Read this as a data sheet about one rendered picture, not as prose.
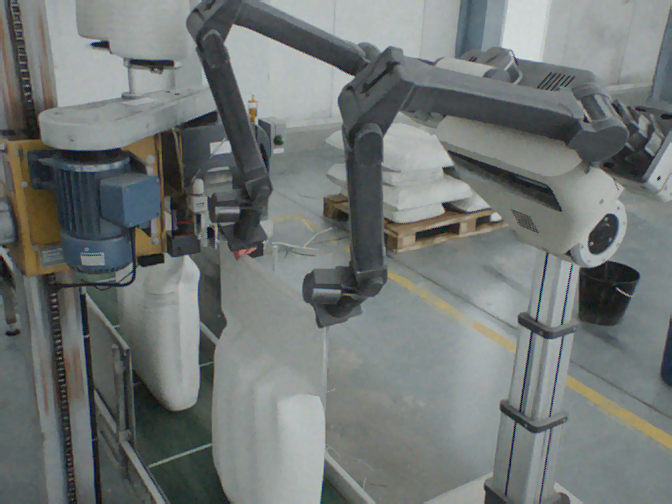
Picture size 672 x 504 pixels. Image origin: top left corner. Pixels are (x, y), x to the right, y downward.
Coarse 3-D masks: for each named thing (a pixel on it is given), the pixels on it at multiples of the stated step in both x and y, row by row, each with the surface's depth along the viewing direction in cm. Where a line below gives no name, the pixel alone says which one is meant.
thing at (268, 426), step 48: (240, 288) 191; (288, 288) 170; (240, 336) 190; (288, 336) 172; (240, 384) 180; (288, 384) 171; (240, 432) 182; (288, 432) 170; (240, 480) 187; (288, 480) 175
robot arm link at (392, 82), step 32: (384, 64) 105; (416, 64) 105; (352, 96) 108; (384, 96) 102; (416, 96) 105; (448, 96) 107; (480, 96) 108; (512, 96) 111; (544, 96) 114; (576, 96) 120; (352, 128) 106; (384, 128) 107; (544, 128) 116; (576, 128) 115; (608, 128) 115
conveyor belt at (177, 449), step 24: (96, 288) 316; (120, 336) 280; (144, 384) 251; (144, 408) 238; (192, 408) 239; (144, 432) 227; (168, 432) 228; (192, 432) 228; (144, 456) 217; (168, 456) 217; (192, 456) 218; (168, 480) 208; (192, 480) 208; (216, 480) 209
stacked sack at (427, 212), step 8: (344, 192) 508; (416, 208) 474; (424, 208) 477; (432, 208) 481; (440, 208) 485; (384, 216) 475; (392, 216) 468; (400, 216) 468; (408, 216) 470; (416, 216) 474; (424, 216) 476; (432, 216) 482
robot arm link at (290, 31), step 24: (216, 0) 144; (240, 0) 142; (192, 24) 145; (216, 24) 143; (240, 24) 146; (264, 24) 148; (288, 24) 150; (312, 48) 155; (336, 48) 157; (360, 48) 165
